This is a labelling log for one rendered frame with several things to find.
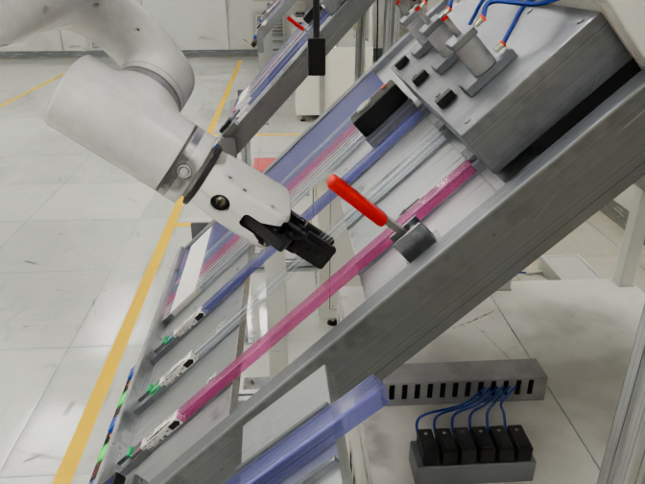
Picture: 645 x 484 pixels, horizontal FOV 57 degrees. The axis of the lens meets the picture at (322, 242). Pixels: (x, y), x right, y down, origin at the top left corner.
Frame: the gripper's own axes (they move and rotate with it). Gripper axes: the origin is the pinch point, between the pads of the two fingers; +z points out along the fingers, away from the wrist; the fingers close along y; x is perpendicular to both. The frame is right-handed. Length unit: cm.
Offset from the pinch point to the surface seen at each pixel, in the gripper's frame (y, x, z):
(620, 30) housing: -17.8, -33.6, 2.5
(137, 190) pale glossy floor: 284, 133, -19
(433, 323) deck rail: -21.1, -7.4, 5.7
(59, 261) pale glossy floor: 190, 141, -31
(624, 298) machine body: 40, -13, 73
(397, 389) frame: 9.9, 16.1, 28.4
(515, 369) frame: 12.2, 3.7, 43.2
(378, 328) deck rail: -21.1, -4.3, 2.2
